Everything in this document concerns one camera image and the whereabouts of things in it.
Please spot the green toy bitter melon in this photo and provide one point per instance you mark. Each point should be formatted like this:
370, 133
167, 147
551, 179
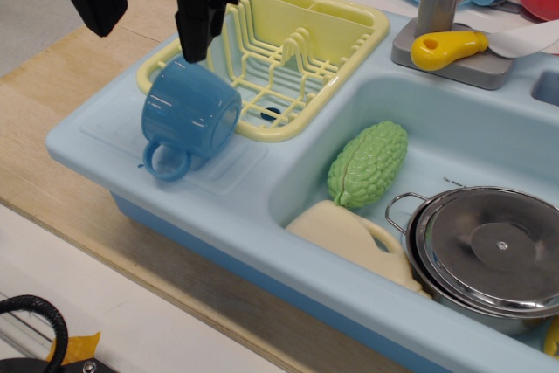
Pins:
368, 165

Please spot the cream plastic jug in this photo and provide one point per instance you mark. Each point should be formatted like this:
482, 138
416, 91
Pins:
357, 240

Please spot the yellow plastic dish rack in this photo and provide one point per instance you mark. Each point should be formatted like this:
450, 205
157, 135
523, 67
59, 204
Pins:
287, 59

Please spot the yellow toy item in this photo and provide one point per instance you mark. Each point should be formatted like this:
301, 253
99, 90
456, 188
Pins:
551, 341

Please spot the yellow handled toy knife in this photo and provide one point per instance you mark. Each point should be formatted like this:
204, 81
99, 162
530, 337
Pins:
437, 50

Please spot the wooden board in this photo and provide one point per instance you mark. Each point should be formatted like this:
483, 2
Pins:
157, 306

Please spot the grey toy faucet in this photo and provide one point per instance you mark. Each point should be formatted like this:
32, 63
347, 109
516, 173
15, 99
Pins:
484, 70

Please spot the light blue toy sink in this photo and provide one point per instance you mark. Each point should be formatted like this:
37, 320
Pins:
262, 209

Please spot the yellow tape piece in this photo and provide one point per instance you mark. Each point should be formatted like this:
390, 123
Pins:
80, 348

